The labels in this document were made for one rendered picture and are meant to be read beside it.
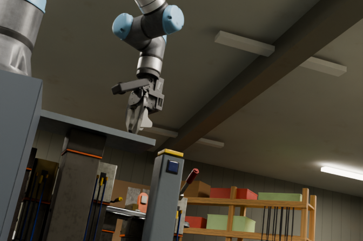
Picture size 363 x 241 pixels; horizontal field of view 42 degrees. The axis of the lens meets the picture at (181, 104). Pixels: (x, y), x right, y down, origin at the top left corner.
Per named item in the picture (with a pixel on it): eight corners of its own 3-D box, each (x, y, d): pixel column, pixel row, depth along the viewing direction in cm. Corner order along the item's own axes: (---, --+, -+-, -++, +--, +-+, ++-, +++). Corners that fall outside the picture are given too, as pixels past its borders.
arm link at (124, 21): (139, 5, 136) (163, 24, 143) (112, 14, 143) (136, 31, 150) (134, 28, 133) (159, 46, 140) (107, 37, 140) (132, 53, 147)
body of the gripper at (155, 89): (161, 112, 142) (168, 77, 146) (139, 103, 137) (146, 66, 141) (147, 116, 147) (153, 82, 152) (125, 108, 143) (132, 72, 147)
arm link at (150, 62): (147, 53, 143) (133, 60, 149) (145, 67, 141) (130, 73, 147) (167, 62, 147) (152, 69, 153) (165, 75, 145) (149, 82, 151)
